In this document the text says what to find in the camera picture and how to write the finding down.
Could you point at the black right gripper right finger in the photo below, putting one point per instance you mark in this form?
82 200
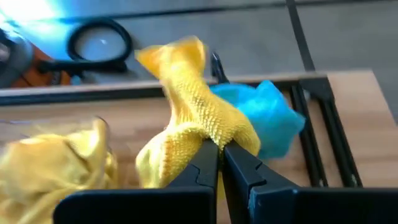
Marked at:
245 180

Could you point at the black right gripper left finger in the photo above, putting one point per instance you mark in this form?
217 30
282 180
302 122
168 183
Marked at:
199 174

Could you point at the yellow microfiber towel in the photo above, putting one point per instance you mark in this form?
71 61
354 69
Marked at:
199 118
46 168

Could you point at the blue microfiber towel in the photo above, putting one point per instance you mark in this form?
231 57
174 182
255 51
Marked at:
267 118

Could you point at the orange and black shop vacuum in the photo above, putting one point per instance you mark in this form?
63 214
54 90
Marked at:
18 59

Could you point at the black aluminium table frame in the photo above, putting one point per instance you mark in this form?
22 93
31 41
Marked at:
77 95

